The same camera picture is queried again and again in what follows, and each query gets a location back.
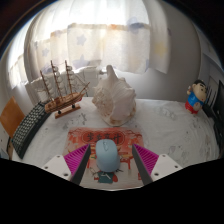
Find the cartoon boy figurine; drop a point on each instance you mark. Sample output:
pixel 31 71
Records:
pixel 195 98

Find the large white conch shell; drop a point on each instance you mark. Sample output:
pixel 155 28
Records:
pixel 115 100

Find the white wall shelf unit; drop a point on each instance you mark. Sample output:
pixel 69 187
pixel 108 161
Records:
pixel 216 61

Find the wooden model sailing ship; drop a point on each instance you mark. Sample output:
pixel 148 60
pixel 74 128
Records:
pixel 65 101

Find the white star-print curtain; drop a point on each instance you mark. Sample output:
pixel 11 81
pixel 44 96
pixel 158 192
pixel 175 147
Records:
pixel 110 43

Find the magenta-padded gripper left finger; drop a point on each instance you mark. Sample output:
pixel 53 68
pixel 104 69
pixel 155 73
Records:
pixel 76 160

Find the orange wooden chair back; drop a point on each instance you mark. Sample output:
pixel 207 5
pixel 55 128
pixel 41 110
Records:
pixel 11 116

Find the light blue computer mouse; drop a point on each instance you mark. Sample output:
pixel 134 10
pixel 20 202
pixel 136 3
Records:
pixel 107 156

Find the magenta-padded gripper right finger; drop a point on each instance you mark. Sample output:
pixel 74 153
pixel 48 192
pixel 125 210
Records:
pixel 146 160

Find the white printed tablecloth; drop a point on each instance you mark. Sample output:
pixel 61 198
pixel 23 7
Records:
pixel 166 126

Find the black keyboard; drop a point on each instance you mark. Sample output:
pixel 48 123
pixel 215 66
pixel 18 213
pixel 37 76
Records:
pixel 30 130

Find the black router with antennas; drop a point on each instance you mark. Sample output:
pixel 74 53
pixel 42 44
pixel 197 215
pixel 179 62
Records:
pixel 210 106

